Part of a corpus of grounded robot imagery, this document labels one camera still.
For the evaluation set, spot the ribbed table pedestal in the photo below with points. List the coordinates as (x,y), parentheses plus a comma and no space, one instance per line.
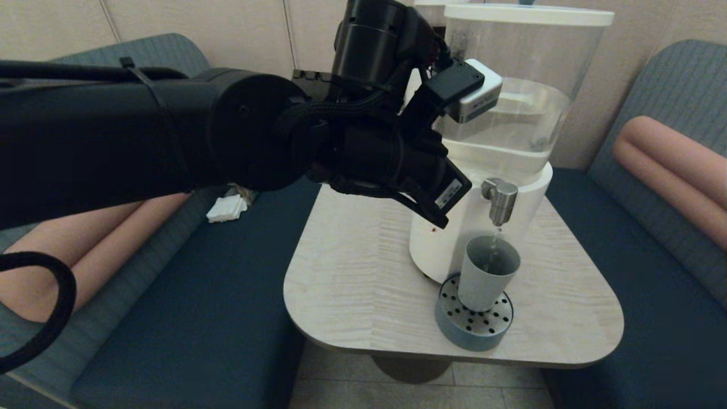
(412,369)

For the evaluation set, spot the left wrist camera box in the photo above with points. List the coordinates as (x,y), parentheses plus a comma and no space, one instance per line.
(477,91)

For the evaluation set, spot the long folded pink bolster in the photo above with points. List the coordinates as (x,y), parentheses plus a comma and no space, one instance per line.
(91,244)

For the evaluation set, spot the white napkin stack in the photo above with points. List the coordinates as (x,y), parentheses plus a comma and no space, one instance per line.
(227,209)

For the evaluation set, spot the short pink bolster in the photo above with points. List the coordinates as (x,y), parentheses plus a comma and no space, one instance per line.
(670,165)

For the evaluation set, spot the teal bench without items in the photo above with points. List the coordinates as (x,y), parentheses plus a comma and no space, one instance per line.
(653,318)

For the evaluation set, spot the blue perforated drip tray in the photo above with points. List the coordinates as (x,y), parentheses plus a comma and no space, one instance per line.
(474,330)

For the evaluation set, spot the dark drink dispenser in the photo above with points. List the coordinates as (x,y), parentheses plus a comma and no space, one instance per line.
(431,3)

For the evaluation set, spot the large clear water dispenser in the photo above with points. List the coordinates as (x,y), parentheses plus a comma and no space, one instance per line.
(539,85)

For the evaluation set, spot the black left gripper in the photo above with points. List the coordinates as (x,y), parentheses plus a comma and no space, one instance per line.
(397,162)

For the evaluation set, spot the metal dispenser tap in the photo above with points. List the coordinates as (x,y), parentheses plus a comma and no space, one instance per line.
(501,201)

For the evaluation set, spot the grey-blue plastic cup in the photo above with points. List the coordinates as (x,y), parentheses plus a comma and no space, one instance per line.
(488,275)

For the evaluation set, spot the teal bench with snack packet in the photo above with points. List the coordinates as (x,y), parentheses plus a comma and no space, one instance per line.
(199,295)

